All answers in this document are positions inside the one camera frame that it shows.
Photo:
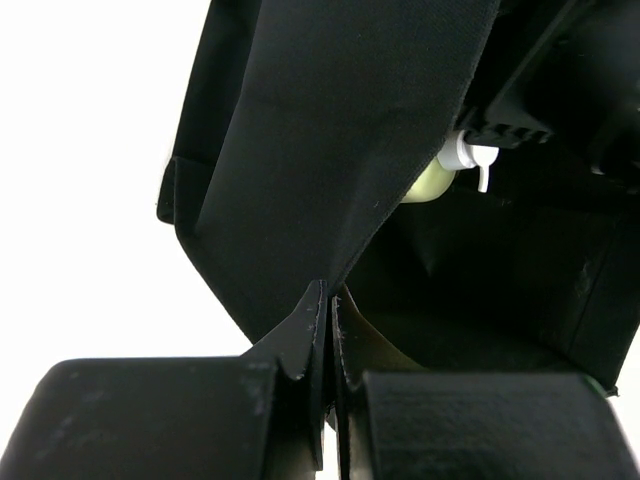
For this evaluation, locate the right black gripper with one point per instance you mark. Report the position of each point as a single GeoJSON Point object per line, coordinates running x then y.
{"type": "Point", "coordinates": [565, 70]}

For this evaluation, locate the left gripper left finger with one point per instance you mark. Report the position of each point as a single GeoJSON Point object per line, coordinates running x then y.
{"type": "Point", "coordinates": [259, 415]}

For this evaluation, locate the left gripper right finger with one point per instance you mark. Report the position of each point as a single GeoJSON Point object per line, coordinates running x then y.
{"type": "Point", "coordinates": [396, 420]}

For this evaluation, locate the black canvas bag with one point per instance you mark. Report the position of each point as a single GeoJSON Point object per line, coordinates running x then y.
{"type": "Point", "coordinates": [304, 125]}

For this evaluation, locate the yellow-green pump bottle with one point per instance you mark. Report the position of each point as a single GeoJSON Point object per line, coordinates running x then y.
{"type": "Point", "coordinates": [456, 155]}

